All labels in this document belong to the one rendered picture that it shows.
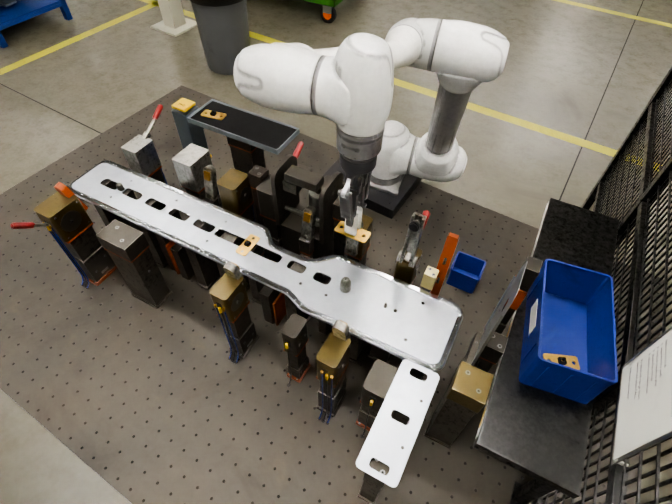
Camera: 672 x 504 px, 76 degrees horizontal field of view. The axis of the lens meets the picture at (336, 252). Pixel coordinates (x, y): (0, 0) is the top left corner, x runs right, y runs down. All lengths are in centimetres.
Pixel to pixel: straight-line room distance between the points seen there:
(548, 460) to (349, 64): 90
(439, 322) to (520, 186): 222
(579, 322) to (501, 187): 205
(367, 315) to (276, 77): 68
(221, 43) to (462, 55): 314
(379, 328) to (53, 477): 164
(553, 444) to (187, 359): 107
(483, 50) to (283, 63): 64
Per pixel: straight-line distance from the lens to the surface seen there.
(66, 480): 234
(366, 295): 124
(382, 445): 107
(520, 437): 112
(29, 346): 178
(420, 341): 119
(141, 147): 173
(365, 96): 75
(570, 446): 116
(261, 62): 81
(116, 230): 149
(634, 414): 103
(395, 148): 176
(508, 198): 321
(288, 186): 132
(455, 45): 128
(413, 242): 121
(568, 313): 134
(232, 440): 140
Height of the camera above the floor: 203
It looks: 51 degrees down
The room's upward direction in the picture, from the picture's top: 2 degrees clockwise
